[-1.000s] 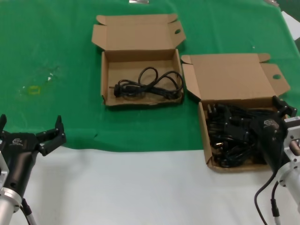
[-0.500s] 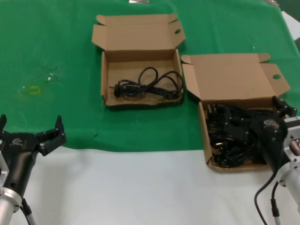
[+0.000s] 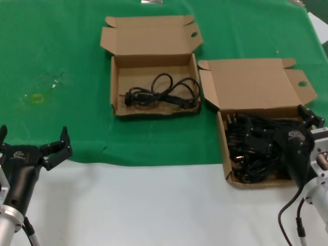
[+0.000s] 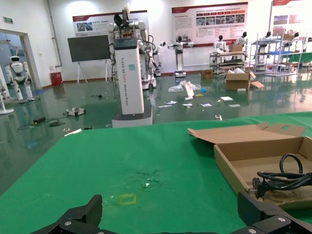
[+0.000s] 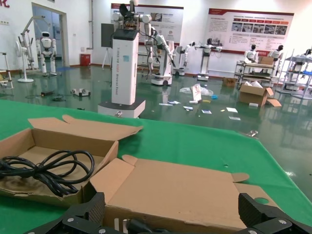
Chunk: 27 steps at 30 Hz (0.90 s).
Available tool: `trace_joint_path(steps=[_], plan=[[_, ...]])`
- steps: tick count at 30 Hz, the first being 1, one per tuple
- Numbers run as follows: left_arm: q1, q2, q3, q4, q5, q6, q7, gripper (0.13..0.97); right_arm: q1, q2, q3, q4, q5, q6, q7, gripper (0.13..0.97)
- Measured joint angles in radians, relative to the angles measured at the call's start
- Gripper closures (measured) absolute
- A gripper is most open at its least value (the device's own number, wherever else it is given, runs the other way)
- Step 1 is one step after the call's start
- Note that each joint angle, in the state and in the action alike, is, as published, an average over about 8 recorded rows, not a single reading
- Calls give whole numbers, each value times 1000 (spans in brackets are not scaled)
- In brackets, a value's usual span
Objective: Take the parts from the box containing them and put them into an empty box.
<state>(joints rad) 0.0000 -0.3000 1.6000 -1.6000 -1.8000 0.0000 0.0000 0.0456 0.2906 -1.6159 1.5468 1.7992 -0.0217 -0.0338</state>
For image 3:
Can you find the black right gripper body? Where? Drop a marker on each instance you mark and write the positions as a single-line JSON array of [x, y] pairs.
[[297, 153]]

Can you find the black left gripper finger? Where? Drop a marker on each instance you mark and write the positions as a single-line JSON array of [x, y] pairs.
[[57, 152], [3, 133]]

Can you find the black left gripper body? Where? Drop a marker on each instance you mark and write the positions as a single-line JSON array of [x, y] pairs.
[[24, 166]]

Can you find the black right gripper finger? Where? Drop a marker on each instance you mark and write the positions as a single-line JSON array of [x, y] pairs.
[[314, 120], [258, 139]]

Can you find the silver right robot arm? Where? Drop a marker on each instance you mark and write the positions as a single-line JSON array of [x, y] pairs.
[[317, 205]]

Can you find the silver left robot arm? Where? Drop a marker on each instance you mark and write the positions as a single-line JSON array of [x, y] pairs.
[[9, 223]]

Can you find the cardboard box with intact rim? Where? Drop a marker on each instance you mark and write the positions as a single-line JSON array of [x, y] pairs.
[[252, 82]]

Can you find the cardboard box with torn rim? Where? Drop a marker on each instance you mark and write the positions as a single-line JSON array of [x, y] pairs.
[[153, 51]]

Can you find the white paper sheet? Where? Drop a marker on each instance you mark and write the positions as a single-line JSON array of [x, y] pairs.
[[319, 28]]

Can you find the green table cloth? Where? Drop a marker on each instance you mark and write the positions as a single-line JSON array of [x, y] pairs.
[[64, 38]]

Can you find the silver metal strip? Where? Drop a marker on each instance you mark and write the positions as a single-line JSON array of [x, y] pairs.
[[151, 1]]

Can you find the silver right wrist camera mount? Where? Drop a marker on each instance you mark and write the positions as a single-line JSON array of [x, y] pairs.
[[320, 151]]

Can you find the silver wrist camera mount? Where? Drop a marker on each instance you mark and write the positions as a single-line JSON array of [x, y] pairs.
[[320, 151], [3, 187]]

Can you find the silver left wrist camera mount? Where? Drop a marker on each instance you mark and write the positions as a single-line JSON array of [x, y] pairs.
[[3, 187]]

